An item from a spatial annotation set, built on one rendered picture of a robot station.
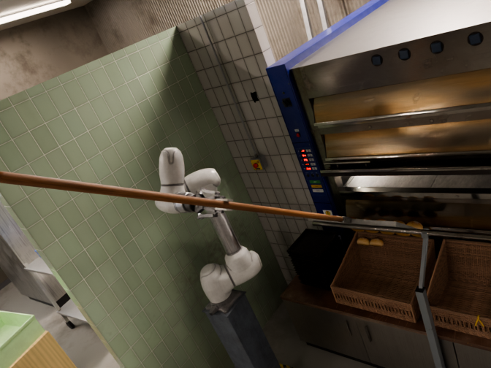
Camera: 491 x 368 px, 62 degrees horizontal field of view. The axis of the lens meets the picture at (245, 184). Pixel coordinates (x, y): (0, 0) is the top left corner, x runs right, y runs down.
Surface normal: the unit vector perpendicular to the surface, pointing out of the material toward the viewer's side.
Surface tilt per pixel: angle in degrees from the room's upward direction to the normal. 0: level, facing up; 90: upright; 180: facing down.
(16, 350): 90
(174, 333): 90
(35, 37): 90
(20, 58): 90
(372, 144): 70
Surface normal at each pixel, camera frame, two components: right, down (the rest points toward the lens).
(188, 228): 0.73, 0.00
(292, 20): -0.53, 0.53
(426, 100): -0.67, 0.21
